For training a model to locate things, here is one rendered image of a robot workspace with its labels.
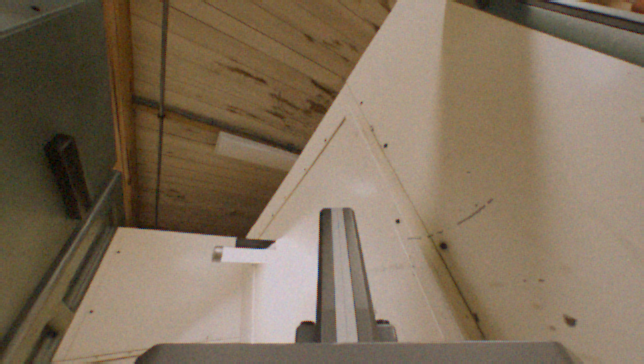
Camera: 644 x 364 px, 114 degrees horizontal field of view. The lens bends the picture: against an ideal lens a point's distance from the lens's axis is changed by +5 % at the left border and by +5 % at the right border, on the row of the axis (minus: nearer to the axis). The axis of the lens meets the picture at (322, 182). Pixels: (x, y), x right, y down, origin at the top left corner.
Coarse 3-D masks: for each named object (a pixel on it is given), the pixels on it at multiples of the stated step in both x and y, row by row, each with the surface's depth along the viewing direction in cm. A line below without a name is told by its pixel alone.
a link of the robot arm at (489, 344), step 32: (160, 352) 5; (192, 352) 5; (224, 352) 5; (256, 352) 5; (288, 352) 5; (320, 352) 5; (352, 352) 5; (384, 352) 5; (416, 352) 5; (448, 352) 5; (480, 352) 4; (512, 352) 4; (544, 352) 4
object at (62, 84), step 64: (0, 0) 39; (64, 0) 47; (0, 64) 36; (64, 64) 49; (0, 128) 38; (64, 128) 54; (0, 192) 42; (64, 192) 60; (0, 256) 46; (0, 320) 50
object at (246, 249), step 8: (240, 240) 85; (248, 240) 87; (256, 240) 89; (264, 240) 90; (272, 240) 92; (216, 248) 77; (224, 248) 79; (232, 248) 81; (240, 248) 83; (248, 248) 85; (256, 248) 86; (264, 248) 88; (272, 248) 90; (216, 256) 76; (224, 256) 77; (232, 256) 79; (240, 256) 80; (248, 256) 82; (256, 256) 83; (264, 256) 85; (272, 256) 87
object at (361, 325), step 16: (352, 224) 9; (352, 240) 9; (352, 256) 8; (352, 272) 7; (352, 288) 7; (368, 288) 7; (352, 304) 6; (368, 304) 6; (352, 320) 6; (368, 320) 6; (384, 320) 7; (352, 336) 6; (368, 336) 6; (384, 336) 6
